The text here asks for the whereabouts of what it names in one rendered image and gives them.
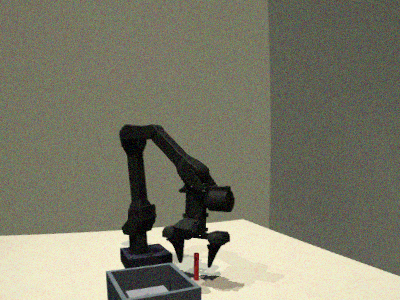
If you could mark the white square plate with hole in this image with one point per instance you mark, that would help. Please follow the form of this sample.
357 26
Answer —
145 291

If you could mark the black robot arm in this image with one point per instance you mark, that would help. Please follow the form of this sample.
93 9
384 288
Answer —
141 214

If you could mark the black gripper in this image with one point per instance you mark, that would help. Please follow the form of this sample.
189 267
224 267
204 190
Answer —
215 238

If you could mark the red peg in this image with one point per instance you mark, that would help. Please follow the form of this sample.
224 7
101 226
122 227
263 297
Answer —
196 266

